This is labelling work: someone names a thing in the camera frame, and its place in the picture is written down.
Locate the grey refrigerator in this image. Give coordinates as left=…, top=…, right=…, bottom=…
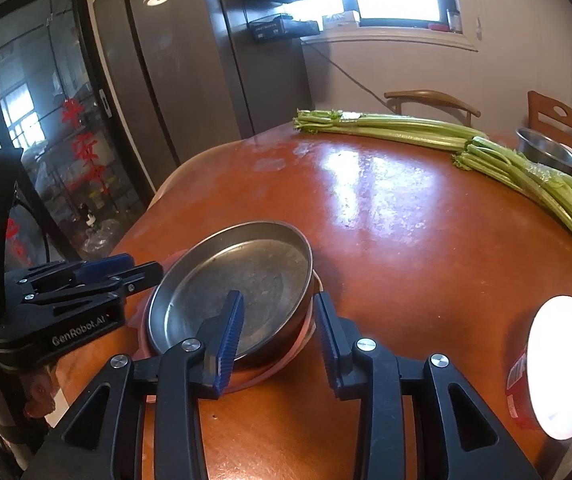
left=93, top=0, right=314, bottom=176

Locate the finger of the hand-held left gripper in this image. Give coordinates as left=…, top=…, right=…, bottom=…
left=23, top=260, right=164, bottom=307
left=6, top=254, right=135, bottom=291

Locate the black wall cable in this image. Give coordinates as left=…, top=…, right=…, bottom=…
left=306, top=42, right=391, bottom=103

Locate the thin celery bunch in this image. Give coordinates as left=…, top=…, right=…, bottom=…
left=293, top=108, right=489, bottom=153

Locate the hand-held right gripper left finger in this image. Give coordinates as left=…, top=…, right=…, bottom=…
left=21, top=290, right=245, bottom=480

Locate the thick celery bunch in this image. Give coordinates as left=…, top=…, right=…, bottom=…
left=453, top=137, right=572, bottom=268

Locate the wooden chair with curved back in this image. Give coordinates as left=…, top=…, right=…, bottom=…
left=384, top=90, right=481, bottom=128

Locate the glass door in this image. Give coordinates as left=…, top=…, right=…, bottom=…
left=0, top=0, right=157, bottom=281

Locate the steel plate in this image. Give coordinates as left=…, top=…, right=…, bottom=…
left=146, top=220, right=315, bottom=361

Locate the wooden chair with cutout back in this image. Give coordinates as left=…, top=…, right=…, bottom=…
left=526, top=90, right=572, bottom=158

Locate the pink plate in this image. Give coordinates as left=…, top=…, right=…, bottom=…
left=131, top=250, right=327, bottom=391

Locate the white carton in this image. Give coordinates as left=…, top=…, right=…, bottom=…
left=322, top=10, right=361, bottom=30

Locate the red and white bowl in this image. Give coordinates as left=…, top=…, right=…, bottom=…
left=506, top=295, right=572, bottom=441

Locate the small steel bowl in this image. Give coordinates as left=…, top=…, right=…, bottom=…
left=516, top=127, right=572, bottom=176

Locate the person's left hand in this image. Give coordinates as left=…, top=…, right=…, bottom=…
left=22, top=364, right=61, bottom=420

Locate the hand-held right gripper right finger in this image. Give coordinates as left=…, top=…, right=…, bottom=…
left=313, top=291, right=541, bottom=480

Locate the black tray shelf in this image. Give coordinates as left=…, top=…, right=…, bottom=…
left=247, top=14, right=321, bottom=43

